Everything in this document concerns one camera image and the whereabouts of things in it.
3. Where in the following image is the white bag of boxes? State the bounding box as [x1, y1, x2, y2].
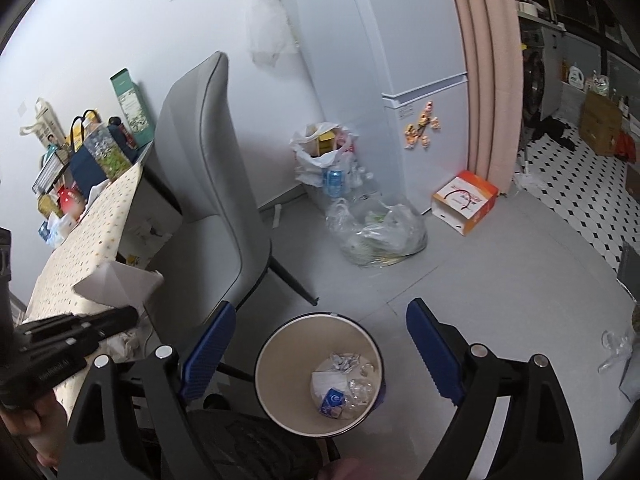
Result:
[292, 122, 358, 186]

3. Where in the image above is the white fridge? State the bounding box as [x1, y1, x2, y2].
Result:
[280, 0, 471, 216]

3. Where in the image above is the crumpled white paper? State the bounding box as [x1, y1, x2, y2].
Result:
[85, 180, 113, 206]

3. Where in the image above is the red bag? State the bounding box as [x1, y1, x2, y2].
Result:
[614, 130, 638, 163]

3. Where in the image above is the orange white cardboard box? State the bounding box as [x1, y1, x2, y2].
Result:
[431, 170, 500, 237]

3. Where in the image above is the person's left hand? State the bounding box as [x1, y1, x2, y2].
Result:
[0, 392, 68, 468]

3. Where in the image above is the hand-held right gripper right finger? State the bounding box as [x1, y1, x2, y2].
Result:
[406, 297, 583, 480]

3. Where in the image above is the beige round waste bin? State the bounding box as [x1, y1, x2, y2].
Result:
[254, 312, 387, 442]

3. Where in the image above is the navy lunch bag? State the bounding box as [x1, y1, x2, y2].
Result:
[67, 110, 138, 186]

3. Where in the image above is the green box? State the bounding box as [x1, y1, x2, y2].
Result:
[110, 68, 156, 146]

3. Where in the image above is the clear plastic wrapper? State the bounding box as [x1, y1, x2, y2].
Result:
[598, 329, 636, 373]

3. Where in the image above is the floral print tablecloth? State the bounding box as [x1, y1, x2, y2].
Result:
[22, 160, 146, 411]

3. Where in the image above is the silver paper ball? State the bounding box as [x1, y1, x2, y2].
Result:
[327, 352, 361, 373]

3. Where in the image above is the clear crumpled plastic bag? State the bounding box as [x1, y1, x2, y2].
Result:
[325, 197, 428, 267]

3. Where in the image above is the brown cardboard box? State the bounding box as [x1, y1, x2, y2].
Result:
[579, 90, 623, 157]

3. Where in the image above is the grey chair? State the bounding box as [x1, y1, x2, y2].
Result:
[145, 51, 321, 386]

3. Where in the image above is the blue tissue packet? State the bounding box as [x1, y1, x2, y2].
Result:
[320, 387, 347, 418]

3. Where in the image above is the clear bag of bottles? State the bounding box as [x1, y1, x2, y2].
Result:
[305, 157, 387, 207]

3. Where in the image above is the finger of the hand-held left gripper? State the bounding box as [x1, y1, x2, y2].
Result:
[22, 335, 107, 362]
[14, 306, 139, 350]

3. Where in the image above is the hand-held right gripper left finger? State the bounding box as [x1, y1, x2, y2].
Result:
[59, 301, 237, 480]

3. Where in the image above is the yellow paper bag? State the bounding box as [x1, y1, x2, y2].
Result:
[67, 112, 101, 153]

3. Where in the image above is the blue white tissue box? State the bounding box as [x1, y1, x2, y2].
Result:
[37, 212, 76, 246]

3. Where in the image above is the cluster of orange fridge magnets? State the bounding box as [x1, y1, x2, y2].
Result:
[404, 101, 444, 149]

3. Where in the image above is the black cloth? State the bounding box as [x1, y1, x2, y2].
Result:
[530, 116, 576, 151]

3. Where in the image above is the crushed clear plastic bottle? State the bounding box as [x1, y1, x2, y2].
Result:
[347, 362, 378, 408]

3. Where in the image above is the white paper carrier bag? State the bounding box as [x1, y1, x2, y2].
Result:
[20, 100, 66, 151]

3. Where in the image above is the black wire basket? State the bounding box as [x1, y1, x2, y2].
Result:
[32, 152, 68, 196]

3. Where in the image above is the washing machine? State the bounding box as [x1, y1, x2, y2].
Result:
[520, 25, 566, 126]

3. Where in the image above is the pink curtain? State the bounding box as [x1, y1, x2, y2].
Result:
[442, 0, 526, 198]

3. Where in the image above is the hanging white plastic bag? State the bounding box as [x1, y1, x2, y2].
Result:
[245, 0, 301, 68]

